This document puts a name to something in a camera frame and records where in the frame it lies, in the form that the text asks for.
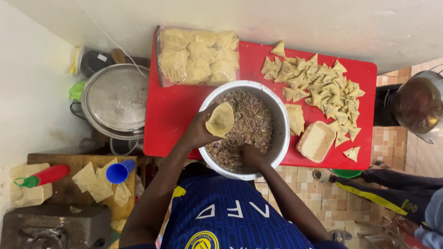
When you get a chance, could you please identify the person's right hand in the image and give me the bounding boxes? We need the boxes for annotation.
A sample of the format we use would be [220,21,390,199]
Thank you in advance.
[238,143,269,172]

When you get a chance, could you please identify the person's left hand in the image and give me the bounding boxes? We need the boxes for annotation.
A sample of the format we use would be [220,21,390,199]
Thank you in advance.
[186,103,224,149]

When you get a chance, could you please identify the pastry cone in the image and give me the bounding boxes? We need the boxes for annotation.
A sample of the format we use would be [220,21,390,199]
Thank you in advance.
[205,102,235,139]

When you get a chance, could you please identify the minced meat onion filling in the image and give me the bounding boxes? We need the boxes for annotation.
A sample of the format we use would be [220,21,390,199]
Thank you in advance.
[205,89,275,172]

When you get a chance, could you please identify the large metal mixing bowl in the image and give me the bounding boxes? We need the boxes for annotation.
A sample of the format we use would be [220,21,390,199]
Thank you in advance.
[198,80,290,181]

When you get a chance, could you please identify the stack of cut pastry wrappers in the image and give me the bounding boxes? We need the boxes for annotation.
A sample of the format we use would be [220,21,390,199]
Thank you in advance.
[284,103,306,136]

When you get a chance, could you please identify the blue yellow football jersey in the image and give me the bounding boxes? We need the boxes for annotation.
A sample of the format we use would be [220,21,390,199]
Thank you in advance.
[122,163,348,249]

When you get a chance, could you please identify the small tray of flour paste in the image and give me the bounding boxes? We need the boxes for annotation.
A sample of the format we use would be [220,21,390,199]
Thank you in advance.
[296,121,337,163]

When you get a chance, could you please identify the red plastic table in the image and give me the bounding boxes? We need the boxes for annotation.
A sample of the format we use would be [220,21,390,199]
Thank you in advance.
[143,27,378,171]

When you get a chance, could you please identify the pile of folded raw samosas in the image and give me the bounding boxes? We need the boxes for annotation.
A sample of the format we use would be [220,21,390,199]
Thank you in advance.
[260,39,366,163]

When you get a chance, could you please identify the green plastic basin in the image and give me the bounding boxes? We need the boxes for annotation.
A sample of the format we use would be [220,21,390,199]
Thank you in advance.
[330,168,363,179]

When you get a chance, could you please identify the clear bag of pastry sheets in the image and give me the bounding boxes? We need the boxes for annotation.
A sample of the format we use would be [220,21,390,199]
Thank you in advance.
[155,26,240,88]

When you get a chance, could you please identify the clear plastic bucket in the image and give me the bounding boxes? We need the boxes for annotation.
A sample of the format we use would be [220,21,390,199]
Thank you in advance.
[109,137,140,156]

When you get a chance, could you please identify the blue plastic cup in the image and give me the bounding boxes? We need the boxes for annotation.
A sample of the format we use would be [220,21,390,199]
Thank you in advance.
[105,159,136,184]

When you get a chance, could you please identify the person's sandal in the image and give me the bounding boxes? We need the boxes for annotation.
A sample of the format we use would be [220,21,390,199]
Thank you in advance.
[328,229,353,245]

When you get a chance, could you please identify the large metal pot with lid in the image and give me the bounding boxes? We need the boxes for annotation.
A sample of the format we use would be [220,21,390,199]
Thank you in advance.
[81,63,150,140]

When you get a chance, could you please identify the black burner stand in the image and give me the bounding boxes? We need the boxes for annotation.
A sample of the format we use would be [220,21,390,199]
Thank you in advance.
[373,84,403,127]

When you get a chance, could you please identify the pastry scraps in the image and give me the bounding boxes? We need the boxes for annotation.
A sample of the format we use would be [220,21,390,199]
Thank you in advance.
[71,158,132,208]

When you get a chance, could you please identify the green plastic item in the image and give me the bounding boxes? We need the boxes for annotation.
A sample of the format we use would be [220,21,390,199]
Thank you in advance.
[69,80,87,103]

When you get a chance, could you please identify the black container with clear lid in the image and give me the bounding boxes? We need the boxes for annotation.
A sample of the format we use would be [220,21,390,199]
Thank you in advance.
[70,46,116,78]

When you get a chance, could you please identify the metal pot of frying oil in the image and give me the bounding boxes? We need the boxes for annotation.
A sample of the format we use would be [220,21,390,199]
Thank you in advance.
[390,64,443,145]

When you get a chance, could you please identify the wooden side table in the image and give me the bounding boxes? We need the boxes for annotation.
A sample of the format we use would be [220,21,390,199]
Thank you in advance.
[27,153,138,222]

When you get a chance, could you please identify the red squeeze bottle green cap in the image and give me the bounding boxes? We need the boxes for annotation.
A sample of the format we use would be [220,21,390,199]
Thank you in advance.
[14,164,71,189]

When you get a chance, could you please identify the grey gas stove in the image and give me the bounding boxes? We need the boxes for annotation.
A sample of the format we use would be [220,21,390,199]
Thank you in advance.
[0,203,113,249]

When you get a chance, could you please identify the white plastic tray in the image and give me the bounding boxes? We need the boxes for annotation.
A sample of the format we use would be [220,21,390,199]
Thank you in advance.
[9,163,53,209]

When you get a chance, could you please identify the metal wire rack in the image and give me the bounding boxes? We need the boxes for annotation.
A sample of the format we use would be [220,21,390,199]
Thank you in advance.
[354,216,404,249]

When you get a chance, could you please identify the wooden utensil handle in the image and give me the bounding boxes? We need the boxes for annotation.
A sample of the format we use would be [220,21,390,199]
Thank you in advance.
[110,48,127,65]

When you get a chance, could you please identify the thin white cable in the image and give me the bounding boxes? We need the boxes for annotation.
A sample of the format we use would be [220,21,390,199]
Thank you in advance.
[77,0,149,79]

